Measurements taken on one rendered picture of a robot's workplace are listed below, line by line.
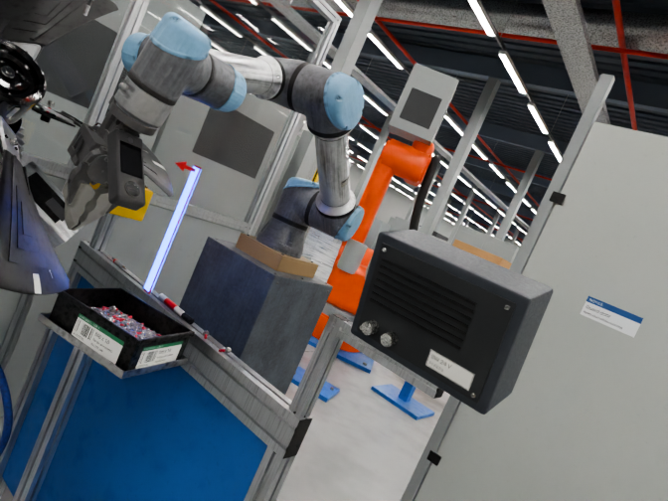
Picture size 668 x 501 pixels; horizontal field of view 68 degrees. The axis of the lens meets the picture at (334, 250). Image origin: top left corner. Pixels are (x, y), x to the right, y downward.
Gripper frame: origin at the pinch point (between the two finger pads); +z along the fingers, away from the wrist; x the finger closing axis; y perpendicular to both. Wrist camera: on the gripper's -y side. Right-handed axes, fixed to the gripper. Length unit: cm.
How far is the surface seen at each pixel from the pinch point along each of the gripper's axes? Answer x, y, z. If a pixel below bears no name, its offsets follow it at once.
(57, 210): -6.5, 18.6, 8.8
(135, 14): -42, 104, -21
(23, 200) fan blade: 4.3, 9.2, 3.1
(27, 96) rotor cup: 6.5, 20.6, -9.5
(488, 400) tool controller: -33, -56, -21
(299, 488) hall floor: -155, -7, 105
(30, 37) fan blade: 4.9, 35.2, -15.0
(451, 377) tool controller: -32, -50, -19
